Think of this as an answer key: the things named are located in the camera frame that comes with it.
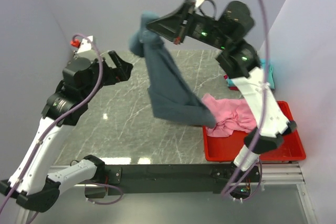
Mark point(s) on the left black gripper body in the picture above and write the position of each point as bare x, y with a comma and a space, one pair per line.
110, 71

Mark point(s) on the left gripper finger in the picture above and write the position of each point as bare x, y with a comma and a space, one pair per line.
125, 70
115, 58

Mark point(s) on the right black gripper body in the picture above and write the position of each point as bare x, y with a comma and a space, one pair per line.
184, 22

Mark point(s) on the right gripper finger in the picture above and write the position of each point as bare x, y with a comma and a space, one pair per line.
176, 17
168, 30

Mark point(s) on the slate blue t shirt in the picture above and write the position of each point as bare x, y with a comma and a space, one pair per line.
170, 96

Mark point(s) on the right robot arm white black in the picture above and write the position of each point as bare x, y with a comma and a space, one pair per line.
240, 62

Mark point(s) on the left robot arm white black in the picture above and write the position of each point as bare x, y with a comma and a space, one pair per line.
32, 185

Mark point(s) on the teal green folded t shirt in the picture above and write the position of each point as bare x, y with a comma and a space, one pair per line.
231, 85

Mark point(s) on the cyan folded t shirt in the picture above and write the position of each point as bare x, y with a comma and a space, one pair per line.
264, 64

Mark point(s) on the pink t shirt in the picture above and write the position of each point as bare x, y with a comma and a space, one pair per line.
230, 115

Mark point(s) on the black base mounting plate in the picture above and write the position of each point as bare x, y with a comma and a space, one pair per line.
165, 178

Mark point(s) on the red plastic bin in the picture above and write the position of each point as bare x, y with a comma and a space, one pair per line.
225, 149

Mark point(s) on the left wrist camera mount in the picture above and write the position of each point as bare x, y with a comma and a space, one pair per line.
84, 45

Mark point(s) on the aluminium extrusion rail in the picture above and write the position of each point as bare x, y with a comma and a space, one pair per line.
273, 174

